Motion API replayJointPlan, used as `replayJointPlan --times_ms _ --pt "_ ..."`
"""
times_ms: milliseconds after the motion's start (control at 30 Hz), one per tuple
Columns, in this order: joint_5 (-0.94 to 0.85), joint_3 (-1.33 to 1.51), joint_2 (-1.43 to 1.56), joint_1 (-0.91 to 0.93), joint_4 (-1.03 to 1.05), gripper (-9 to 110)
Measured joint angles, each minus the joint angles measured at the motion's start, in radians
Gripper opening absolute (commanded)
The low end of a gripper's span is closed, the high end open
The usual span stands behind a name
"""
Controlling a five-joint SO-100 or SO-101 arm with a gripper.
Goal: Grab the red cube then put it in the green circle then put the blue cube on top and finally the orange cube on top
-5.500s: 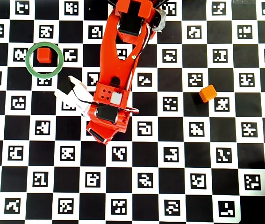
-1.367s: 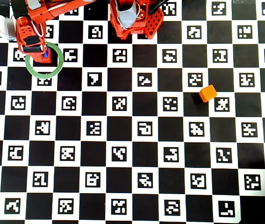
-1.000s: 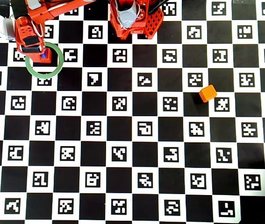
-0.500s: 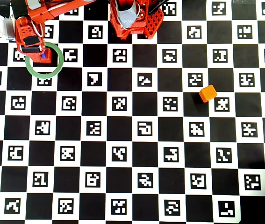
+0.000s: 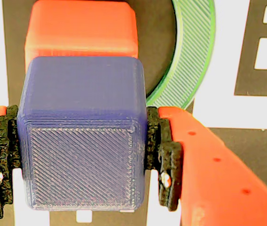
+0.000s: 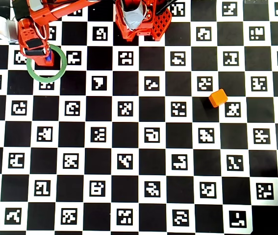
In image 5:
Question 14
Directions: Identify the green ring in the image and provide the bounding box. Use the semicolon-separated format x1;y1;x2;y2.
146;0;216;110

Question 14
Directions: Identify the blue cube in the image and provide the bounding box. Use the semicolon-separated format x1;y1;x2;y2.
16;56;147;211

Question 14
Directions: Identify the black white marker checkerboard mat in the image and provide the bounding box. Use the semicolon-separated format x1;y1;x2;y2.
0;0;267;226

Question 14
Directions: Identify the red cube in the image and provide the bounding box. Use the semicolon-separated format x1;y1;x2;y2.
24;0;139;71

